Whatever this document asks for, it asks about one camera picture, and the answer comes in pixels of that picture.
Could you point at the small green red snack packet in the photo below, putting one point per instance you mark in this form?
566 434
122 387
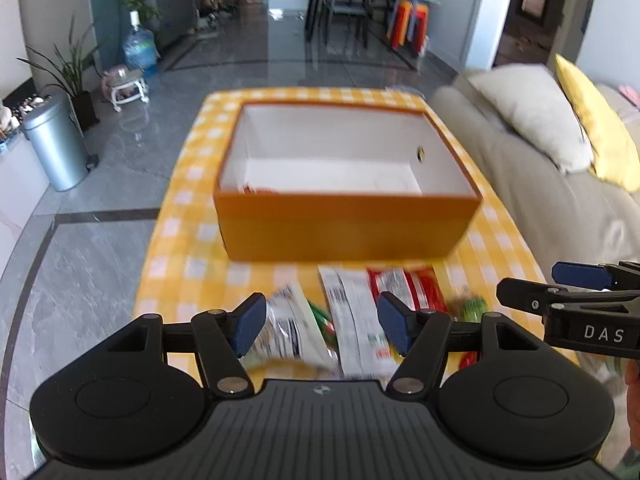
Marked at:
322 322

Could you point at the beige sofa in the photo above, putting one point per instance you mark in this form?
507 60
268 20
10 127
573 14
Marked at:
550 210

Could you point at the beige cushion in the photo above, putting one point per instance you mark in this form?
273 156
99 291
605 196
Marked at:
535 110

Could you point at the person's right hand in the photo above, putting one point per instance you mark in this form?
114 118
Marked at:
633 390

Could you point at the orange cardboard box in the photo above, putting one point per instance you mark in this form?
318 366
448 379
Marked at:
345 230

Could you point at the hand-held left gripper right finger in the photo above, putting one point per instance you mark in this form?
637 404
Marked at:
395 327

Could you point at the long white snack packet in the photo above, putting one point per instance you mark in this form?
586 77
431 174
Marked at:
350 320

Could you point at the grey cabinet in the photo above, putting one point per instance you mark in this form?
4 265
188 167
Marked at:
170 5

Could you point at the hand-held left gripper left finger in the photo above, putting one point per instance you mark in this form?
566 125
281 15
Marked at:
250 322

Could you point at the long-leaf potted plant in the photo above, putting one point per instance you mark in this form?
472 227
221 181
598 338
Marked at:
82 107

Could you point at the green clear snack packet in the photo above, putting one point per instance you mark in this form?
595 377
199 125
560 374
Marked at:
470 308

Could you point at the silver pedal trash bin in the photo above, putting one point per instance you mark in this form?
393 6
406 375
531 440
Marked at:
55 145

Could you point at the white low console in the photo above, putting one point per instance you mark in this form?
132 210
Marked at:
15 185

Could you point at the blue water jug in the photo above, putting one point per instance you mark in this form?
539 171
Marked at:
140 50

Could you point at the small white stool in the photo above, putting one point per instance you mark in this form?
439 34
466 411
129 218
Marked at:
125 87

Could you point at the yellow cushion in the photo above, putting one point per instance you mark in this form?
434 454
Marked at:
595 125

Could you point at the stack of orange stools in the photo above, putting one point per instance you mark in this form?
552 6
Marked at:
407 22

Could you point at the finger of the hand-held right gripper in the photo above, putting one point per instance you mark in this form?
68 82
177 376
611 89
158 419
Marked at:
520 294
575 274

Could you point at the yellow checkered tablecloth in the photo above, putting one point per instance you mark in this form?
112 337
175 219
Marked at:
190 270

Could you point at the silver white snack packet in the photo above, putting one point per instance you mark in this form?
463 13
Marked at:
285 325

